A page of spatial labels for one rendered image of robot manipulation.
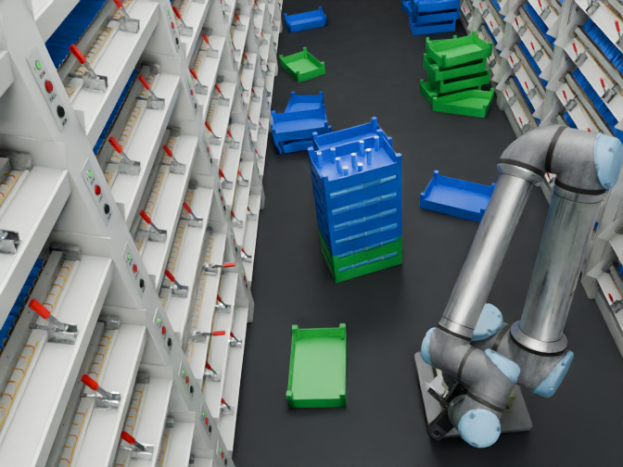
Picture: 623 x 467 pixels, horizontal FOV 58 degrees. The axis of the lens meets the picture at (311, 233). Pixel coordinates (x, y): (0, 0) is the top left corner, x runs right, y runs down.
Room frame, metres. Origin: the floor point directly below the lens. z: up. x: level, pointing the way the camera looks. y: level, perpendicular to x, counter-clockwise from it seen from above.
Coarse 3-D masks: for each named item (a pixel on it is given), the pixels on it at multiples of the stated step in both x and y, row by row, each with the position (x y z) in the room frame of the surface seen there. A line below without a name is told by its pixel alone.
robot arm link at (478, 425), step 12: (456, 408) 0.70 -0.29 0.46; (468, 408) 0.67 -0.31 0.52; (480, 408) 0.66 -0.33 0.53; (456, 420) 0.67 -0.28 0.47; (468, 420) 0.63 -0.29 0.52; (480, 420) 0.63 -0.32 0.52; (492, 420) 0.63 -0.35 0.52; (468, 432) 0.62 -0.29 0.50; (480, 432) 0.61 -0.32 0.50; (492, 432) 0.61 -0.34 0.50; (480, 444) 0.59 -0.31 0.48
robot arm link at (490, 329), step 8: (488, 304) 1.04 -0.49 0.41; (488, 312) 1.01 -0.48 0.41; (496, 312) 1.00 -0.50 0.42; (480, 320) 0.99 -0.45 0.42; (488, 320) 0.98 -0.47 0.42; (496, 320) 0.98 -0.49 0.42; (480, 328) 0.96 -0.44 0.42; (488, 328) 0.95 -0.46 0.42; (496, 328) 0.95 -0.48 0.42; (504, 328) 0.96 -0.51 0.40; (480, 336) 0.93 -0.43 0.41; (488, 336) 0.93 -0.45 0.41; (496, 336) 0.93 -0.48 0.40; (472, 344) 0.94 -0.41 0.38; (480, 344) 0.93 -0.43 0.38; (488, 344) 0.92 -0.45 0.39; (496, 344) 0.91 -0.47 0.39
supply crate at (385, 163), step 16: (352, 144) 1.82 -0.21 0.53; (368, 144) 1.83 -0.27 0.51; (384, 144) 1.81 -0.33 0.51; (384, 160) 1.74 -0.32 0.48; (400, 160) 1.65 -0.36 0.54; (320, 176) 1.63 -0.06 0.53; (336, 176) 1.69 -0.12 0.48; (352, 176) 1.61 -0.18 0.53; (368, 176) 1.62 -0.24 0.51; (384, 176) 1.64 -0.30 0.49
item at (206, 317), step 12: (216, 228) 1.45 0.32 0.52; (216, 240) 1.42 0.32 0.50; (216, 252) 1.36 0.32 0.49; (204, 276) 1.25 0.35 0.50; (216, 276) 1.25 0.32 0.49; (216, 288) 1.20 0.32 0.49; (204, 300) 1.15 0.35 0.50; (204, 312) 1.11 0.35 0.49; (204, 324) 1.06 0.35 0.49; (204, 348) 0.98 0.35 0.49; (192, 360) 0.94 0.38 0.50; (204, 360) 0.94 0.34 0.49
